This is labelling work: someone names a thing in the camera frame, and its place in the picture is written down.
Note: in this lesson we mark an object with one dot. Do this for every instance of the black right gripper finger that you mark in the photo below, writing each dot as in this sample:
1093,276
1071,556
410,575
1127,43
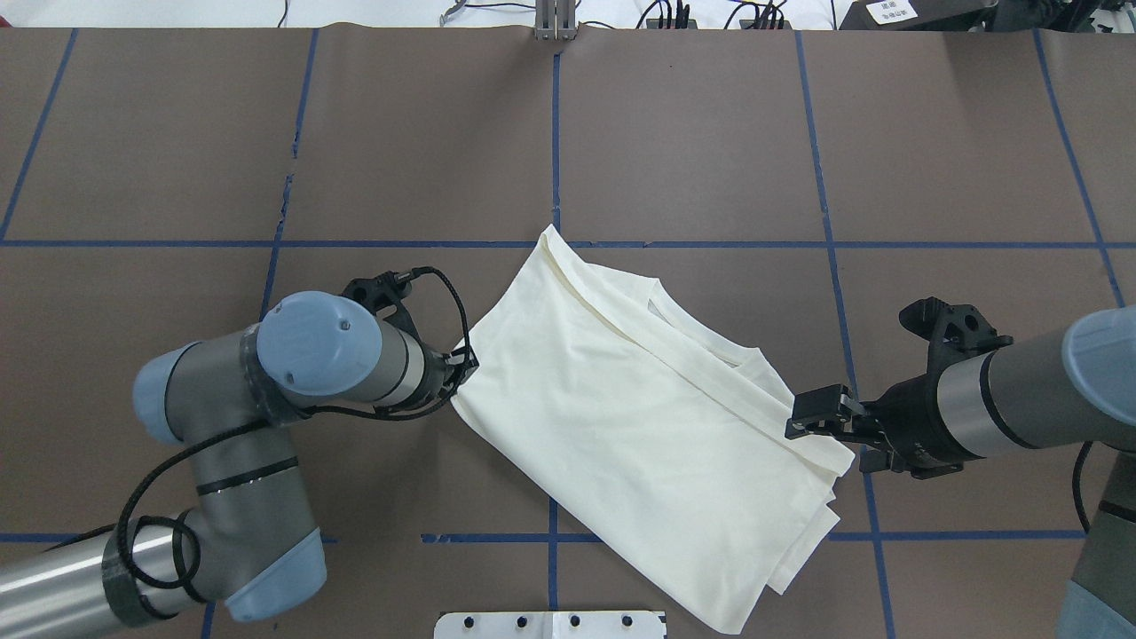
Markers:
829,412

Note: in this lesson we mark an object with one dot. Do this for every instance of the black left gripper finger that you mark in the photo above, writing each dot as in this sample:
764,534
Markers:
459,367

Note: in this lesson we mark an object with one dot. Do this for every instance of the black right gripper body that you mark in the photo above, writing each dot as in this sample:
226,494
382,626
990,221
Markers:
910,420

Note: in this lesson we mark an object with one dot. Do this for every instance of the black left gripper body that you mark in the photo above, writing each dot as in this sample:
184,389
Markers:
436,374

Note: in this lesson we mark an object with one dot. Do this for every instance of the cream long-sleeve cat shirt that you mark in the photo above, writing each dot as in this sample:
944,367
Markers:
663,438

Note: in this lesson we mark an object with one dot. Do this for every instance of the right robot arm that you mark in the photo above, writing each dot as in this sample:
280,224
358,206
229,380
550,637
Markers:
1075,386

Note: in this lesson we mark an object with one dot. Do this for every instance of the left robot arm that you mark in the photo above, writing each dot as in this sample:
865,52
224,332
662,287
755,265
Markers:
227,518

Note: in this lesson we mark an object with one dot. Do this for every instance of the black box with label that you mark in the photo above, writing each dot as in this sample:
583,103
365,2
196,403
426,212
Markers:
917,16

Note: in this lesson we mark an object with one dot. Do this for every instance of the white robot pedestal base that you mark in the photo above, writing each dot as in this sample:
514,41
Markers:
552,624

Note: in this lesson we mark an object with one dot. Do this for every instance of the aluminium frame post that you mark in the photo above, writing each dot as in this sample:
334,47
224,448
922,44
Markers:
555,20

